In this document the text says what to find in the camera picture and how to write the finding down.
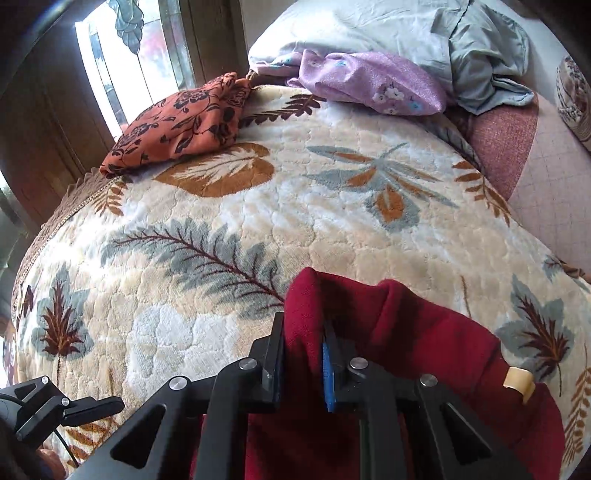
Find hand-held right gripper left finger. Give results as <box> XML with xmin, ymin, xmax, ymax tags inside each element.
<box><xmin>69</xmin><ymin>313</ymin><xmax>286</xmax><ymax>480</ymax></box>

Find orange black floral cloth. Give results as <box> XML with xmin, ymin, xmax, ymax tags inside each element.
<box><xmin>99</xmin><ymin>71</ymin><xmax>252</xmax><ymax>178</ymax></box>

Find dark wooden cabinet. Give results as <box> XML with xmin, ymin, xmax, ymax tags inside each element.
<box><xmin>0</xmin><ymin>28</ymin><xmax>116</xmax><ymax>217</ymax></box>

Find pink quilted bed sheet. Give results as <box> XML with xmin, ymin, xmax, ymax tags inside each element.
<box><xmin>455</xmin><ymin>92</ymin><xmax>591</xmax><ymax>282</ymax></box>

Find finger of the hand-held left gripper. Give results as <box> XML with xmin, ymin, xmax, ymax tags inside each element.
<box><xmin>0</xmin><ymin>376</ymin><xmax>125</xmax><ymax>446</ymax></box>

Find striped floral pillow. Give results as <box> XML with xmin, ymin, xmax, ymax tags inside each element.
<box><xmin>555</xmin><ymin>55</ymin><xmax>591</xmax><ymax>153</ymax></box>

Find black cable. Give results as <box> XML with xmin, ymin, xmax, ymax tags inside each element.
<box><xmin>52</xmin><ymin>428</ymin><xmax>78</xmax><ymax>468</ymax></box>

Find window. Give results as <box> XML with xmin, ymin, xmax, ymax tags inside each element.
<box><xmin>76</xmin><ymin>0</ymin><xmax>195</xmax><ymax>144</ymax></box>

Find white pillow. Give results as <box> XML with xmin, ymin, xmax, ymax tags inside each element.
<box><xmin>247</xmin><ymin>0</ymin><xmax>462</xmax><ymax>88</ymax></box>

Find leaf print plush blanket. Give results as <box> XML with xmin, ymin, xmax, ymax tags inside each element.
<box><xmin>9</xmin><ymin>85</ymin><xmax>591</xmax><ymax>480</ymax></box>

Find brown fringed bedspread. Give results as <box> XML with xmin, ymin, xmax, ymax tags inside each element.
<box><xmin>11</xmin><ymin>168</ymin><xmax>116</xmax><ymax>305</ymax></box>

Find purple floral cloth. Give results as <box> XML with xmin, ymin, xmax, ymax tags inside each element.
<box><xmin>286</xmin><ymin>50</ymin><xmax>448</xmax><ymax>115</ymax></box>

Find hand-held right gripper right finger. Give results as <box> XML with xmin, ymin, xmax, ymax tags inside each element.
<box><xmin>322</xmin><ymin>318</ymin><xmax>534</xmax><ymax>480</ymax></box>

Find grey green cloth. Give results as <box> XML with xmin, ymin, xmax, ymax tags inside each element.
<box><xmin>431</xmin><ymin>0</ymin><xmax>536</xmax><ymax>116</ymax></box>

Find dark red garment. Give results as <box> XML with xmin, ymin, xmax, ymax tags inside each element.
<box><xmin>189</xmin><ymin>267</ymin><xmax>566</xmax><ymax>480</ymax></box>

